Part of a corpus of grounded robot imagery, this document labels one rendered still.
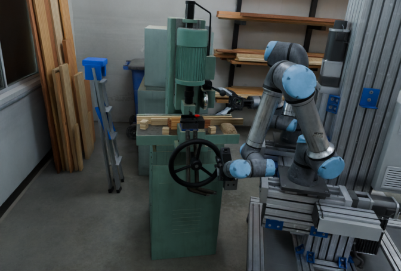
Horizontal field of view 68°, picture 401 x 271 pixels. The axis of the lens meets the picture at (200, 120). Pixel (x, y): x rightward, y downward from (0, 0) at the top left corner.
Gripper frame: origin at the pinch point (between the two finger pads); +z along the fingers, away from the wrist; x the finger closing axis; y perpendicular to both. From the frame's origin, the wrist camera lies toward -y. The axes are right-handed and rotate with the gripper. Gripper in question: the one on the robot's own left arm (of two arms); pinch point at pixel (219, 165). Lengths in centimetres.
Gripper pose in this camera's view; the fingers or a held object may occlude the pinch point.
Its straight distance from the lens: 154.1
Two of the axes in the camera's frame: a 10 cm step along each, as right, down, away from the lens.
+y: 0.4, 9.9, -1.6
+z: -1.9, 1.7, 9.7
